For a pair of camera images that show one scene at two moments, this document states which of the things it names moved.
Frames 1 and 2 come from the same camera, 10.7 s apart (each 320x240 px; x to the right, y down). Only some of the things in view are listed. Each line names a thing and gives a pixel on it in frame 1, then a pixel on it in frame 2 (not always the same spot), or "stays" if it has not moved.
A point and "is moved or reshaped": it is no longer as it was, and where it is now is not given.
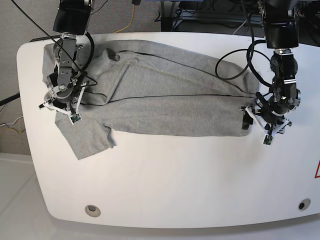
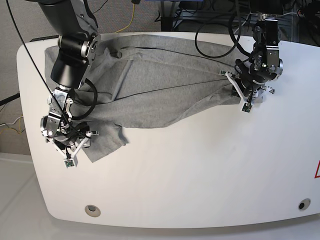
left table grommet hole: x=92 y=211 stays
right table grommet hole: x=304 y=204 stays
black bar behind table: x=45 y=38 stays
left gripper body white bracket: x=75 y=117 → x=72 y=156
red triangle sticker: x=317 y=173 stays
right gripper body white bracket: x=268 y=137 → x=256 y=98
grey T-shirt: x=148 y=88 is moved or reshaped
